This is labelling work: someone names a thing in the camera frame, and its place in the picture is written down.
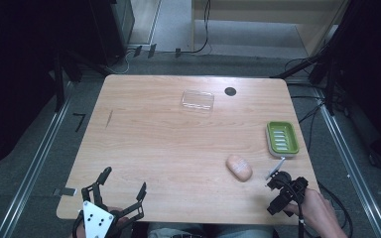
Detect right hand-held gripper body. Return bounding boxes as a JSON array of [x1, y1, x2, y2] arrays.
[[265, 157, 310, 212]]

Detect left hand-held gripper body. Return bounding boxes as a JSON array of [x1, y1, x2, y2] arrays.
[[73, 198, 127, 238]]

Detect green soap dish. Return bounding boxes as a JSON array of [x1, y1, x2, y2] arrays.
[[265, 120, 301, 159]]

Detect person's left hand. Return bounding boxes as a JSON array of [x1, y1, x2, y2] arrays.
[[107, 206, 131, 229]]

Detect person's right hand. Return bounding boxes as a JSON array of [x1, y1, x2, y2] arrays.
[[283, 187, 335, 233]]

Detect grey tape piece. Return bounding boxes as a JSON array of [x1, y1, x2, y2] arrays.
[[53, 186, 78, 197]]

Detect black tape corner mark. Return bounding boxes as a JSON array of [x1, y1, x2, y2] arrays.
[[72, 112, 87, 133]]

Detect person's grey pants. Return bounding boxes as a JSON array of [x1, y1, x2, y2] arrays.
[[147, 222, 276, 238]]

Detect black stand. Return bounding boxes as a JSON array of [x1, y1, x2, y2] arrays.
[[270, 33, 348, 117], [51, 49, 113, 113]]

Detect clear plastic lid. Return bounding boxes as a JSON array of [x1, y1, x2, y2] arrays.
[[180, 89, 215, 114]]

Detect black cabinet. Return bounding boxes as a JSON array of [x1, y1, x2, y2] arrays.
[[88, 0, 136, 67]]

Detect light wooden shelf unit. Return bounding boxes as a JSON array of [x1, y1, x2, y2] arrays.
[[190, 0, 350, 58]]

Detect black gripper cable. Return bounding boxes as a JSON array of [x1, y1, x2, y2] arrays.
[[277, 179, 307, 238]]

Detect black floor cable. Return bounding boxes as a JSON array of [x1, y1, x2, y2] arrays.
[[317, 180, 354, 238]]

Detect metal floor rail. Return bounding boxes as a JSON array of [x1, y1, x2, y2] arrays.
[[0, 82, 75, 238], [314, 87, 381, 238]]

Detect white floor cable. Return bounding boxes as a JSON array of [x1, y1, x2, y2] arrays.
[[107, 49, 137, 75]]

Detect black hanging cable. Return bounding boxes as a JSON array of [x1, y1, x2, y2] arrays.
[[191, 0, 212, 55]]

